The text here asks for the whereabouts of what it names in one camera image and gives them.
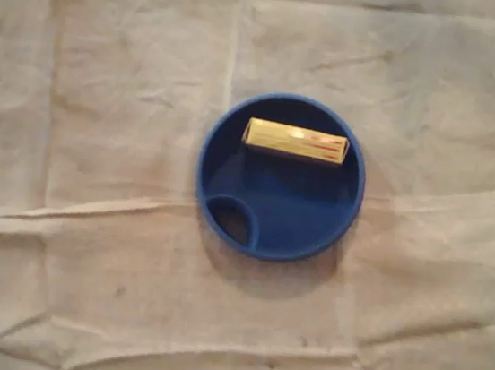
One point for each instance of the blue round container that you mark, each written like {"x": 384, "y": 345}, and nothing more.
{"x": 288, "y": 217}

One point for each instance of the yellow box with red stripes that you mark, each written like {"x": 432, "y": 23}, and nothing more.
{"x": 295, "y": 142}

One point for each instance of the wrinkled beige cloth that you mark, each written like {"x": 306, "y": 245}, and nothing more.
{"x": 84, "y": 264}

